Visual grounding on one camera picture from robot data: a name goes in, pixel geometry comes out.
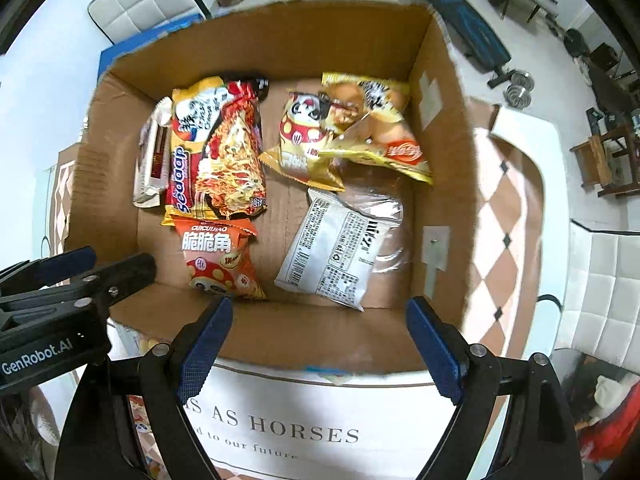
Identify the red bag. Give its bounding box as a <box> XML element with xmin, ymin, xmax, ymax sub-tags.
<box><xmin>585</xmin><ymin>380</ymin><xmax>640</xmax><ymax>461</ymax></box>

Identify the large instant noodle packet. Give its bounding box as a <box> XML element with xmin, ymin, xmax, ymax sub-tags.
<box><xmin>160</xmin><ymin>76</ymin><xmax>271</xmax><ymax>226</ymax></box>

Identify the small wooden stool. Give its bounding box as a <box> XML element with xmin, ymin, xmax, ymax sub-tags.
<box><xmin>570</xmin><ymin>130</ymin><xmax>618</xmax><ymax>191</ymax></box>

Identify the white plush goose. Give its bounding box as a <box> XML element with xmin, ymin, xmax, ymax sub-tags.
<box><xmin>592</xmin><ymin>375</ymin><xmax>627</xmax><ymax>412</ymax></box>

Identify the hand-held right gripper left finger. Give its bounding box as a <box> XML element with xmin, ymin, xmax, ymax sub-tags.
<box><xmin>55</xmin><ymin>296</ymin><xmax>234</xmax><ymax>480</ymax></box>

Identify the clear white bread packet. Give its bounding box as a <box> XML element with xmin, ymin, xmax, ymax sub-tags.
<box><xmin>274</xmin><ymin>187</ymin><xmax>405</xmax><ymax>312</ymax></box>

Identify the black speaker box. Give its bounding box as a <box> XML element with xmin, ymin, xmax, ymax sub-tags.
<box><xmin>592</xmin><ymin>44</ymin><xmax>622</xmax><ymax>70</ymax></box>

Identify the checkered brown printed tablecloth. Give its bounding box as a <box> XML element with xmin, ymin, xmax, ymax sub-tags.
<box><xmin>50</xmin><ymin>105</ymin><xmax>546</xmax><ymax>480</ymax></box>

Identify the white chocolate stick box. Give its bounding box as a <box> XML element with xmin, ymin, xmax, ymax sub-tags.
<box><xmin>131</xmin><ymin>97</ymin><xmax>173</xmax><ymax>209</ymax></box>

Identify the orange mushroom snack packet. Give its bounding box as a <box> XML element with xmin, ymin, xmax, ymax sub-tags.
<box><xmin>172</xmin><ymin>215</ymin><xmax>268</xmax><ymax>302</ymax></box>

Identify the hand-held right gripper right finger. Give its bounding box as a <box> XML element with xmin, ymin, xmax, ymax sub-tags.
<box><xmin>405</xmin><ymin>296</ymin><xmax>583</xmax><ymax>480</ymax></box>

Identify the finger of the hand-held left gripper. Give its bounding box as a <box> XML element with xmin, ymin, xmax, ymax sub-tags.
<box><xmin>0</xmin><ymin>246</ymin><xmax>97</xmax><ymax>293</ymax></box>
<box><xmin>0</xmin><ymin>253</ymin><xmax>157</xmax><ymax>321</ymax></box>

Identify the yellow panda snack packet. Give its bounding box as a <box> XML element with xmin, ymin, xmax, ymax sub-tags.
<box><xmin>259</xmin><ymin>89</ymin><xmax>351</xmax><ymax>193</ymax></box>

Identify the black sit-up bench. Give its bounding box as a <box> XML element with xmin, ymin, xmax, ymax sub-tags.
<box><xmin>375</xmin><ymin>0</ymin><xmax>513</xmax><ymax>88</ymax></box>

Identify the cardboard box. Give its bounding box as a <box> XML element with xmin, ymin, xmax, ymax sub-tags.
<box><xmin>65</xmin><ymin>0</ymin><xmax>478</xmax><ymax>376</ymax></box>

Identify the yellow bread bag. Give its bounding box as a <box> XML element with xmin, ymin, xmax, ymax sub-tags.
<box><xmin>317</xmin><ymin>71</ymin><xmax>435</xmax><ymax>186</ymax></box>

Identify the black exercise machine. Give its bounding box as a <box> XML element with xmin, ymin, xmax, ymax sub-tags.
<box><xmin>585</xmin><ymin>60</ymin><xmax>640</xmax><ymax>126</ymax></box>

